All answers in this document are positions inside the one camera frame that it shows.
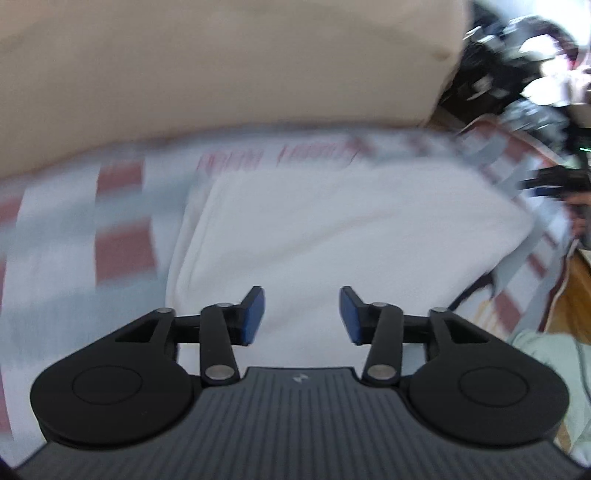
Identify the cream cardigan with green trim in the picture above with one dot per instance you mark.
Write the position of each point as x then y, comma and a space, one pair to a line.
346, 230

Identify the pale green garment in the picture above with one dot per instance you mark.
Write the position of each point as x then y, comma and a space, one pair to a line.
545, 360

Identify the pile of dark clothes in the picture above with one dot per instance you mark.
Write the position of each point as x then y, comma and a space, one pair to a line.
508, 69

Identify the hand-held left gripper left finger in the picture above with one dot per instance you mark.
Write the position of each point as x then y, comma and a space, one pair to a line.
251, 318

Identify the person's right hand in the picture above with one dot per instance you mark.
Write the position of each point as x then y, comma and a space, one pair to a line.
581, 217

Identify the checked rug with dog print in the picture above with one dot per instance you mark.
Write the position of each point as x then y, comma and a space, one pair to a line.
60, 277

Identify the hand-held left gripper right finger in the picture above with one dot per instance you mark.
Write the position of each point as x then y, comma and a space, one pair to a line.
351, 318

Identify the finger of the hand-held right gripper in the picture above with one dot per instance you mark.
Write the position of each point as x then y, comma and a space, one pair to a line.
545, 182

